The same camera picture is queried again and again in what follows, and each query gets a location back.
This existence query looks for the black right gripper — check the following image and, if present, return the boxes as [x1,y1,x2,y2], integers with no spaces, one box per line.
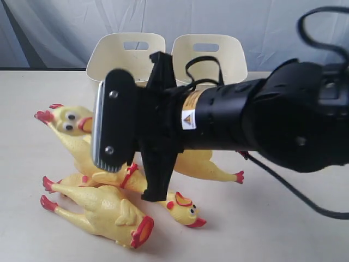
[135,51,185,202]

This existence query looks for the rubber chicken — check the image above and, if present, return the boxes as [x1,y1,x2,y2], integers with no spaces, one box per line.
[34,104,244,184]
[81,163,207,228]

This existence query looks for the detached chicken head with tube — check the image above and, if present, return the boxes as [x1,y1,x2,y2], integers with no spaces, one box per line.
[57,173,94,187]

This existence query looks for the headless rubber chicken body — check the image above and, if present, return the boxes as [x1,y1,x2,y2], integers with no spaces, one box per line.
[40,176,154,248]

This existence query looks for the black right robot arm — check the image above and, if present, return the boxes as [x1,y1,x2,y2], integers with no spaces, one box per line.
[137,52,348,201]

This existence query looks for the cream bin marked X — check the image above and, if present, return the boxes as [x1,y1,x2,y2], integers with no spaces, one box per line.
[86,32,166,87]

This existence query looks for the cream bin marked O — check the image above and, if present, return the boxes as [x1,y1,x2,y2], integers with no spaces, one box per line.
[172,34,248,86]

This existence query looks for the blue grey backdrop curtain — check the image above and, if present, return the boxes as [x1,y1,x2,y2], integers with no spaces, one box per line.
[1,1,348,71]

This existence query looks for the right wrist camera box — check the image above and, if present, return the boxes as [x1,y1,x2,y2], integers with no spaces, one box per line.
[91,69,137,172]

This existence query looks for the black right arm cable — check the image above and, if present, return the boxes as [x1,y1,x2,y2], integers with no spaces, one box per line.
[185,5,349,221]

